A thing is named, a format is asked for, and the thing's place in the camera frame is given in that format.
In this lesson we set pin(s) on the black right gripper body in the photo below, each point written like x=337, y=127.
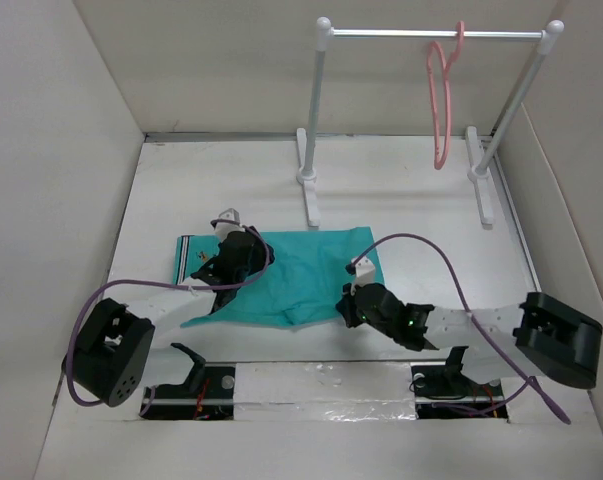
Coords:
x=355, y=316

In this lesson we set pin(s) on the teal trousers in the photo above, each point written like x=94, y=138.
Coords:
x=302, y=285

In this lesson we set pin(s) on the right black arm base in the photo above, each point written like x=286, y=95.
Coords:
x=443, y=393

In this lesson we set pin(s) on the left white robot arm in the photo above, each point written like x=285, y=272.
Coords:
x=111, y=341

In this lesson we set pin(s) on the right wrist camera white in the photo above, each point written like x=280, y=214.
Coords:
x=363, y=270

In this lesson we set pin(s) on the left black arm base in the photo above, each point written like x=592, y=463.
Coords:
x=212, y=400

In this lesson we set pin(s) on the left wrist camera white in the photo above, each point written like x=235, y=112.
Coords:
x=227, y=222

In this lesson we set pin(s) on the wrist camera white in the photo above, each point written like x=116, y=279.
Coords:
x=227, y=222
x=363, y=270

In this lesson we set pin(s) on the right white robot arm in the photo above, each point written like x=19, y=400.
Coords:
x=540, y=336

